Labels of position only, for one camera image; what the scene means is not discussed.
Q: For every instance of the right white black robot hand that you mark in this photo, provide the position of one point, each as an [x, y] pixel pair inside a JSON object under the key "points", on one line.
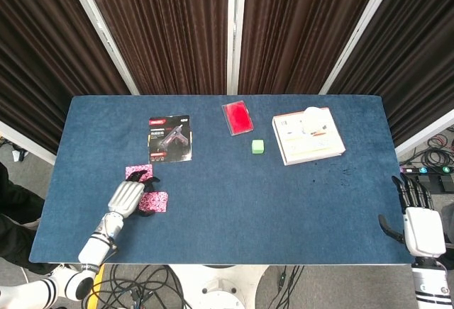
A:
{"points": [[423, 231]]}

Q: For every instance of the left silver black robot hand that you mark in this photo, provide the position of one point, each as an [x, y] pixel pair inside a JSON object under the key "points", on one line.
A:
{"points": [[126, 197]]}

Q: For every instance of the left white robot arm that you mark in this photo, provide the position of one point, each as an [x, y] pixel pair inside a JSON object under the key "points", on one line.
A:
{"points": [[95, 250]]}

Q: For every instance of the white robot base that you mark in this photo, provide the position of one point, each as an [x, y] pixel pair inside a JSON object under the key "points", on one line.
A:
{"points": [[220, 287]]}

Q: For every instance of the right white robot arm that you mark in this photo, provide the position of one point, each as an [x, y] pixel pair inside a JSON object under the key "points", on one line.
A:
{"points": [[431, 284]]}

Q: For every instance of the black glue gun booklet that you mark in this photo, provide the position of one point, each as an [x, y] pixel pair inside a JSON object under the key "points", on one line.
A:
{"points": [[170, 139]]}

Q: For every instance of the person in black clothes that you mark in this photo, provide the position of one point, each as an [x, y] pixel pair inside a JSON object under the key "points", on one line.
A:
{"points": [[14, 217]]}

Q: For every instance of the blue table cloth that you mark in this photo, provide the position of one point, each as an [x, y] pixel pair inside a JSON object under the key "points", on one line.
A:
{"points": [[248, 209]]}

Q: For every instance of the red clear plastic case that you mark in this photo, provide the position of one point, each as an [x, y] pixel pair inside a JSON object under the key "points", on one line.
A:
{"points": [[238, 117]]}

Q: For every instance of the white flat cardboard box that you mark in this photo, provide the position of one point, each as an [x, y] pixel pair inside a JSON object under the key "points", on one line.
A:
{"points": [[312, 146]]}

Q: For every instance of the green cube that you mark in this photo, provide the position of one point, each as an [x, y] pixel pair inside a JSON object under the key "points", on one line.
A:
{"points": [[257, 146]]}

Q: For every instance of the white nested paper cup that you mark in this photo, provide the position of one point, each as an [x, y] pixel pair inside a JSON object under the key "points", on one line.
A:
{"points": [[314, 114]]}

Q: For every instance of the brown curtain panel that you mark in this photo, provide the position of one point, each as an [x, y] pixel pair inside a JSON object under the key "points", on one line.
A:
{"points": [[301, 29], [415, 57], [170, 29], [42, 57]]}

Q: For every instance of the white low frame bar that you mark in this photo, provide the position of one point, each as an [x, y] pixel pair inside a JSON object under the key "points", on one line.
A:
{"points": [[25, 142], [425, 133]]}

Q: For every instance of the white frame post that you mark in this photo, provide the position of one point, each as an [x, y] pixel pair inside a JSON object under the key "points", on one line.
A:
{"points": [[236, 32], [103, 36], [354, 36]]}

